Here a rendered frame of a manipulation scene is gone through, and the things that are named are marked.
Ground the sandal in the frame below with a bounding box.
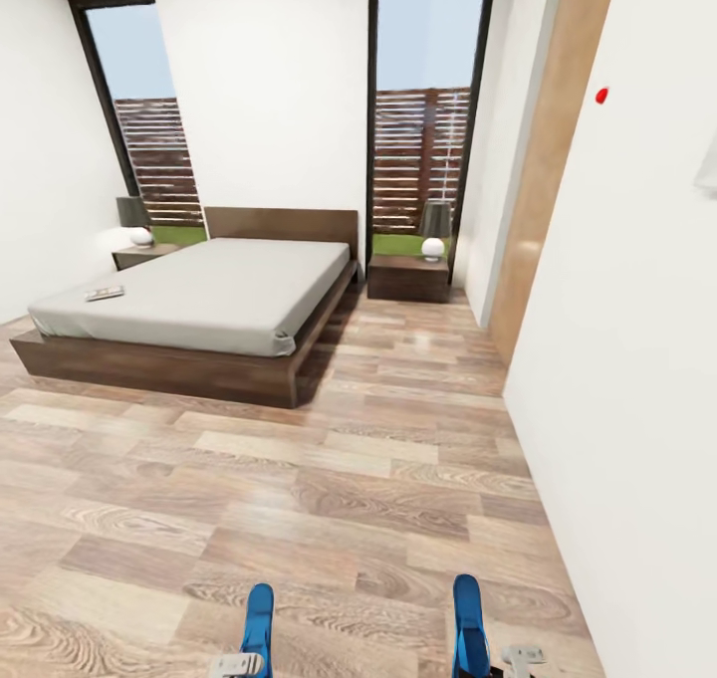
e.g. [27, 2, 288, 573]
[237, 583, 275, 678]
[451, 573, 492, 678]

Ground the hardback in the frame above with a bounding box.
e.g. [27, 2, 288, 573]
[86, 285, 123, 301]

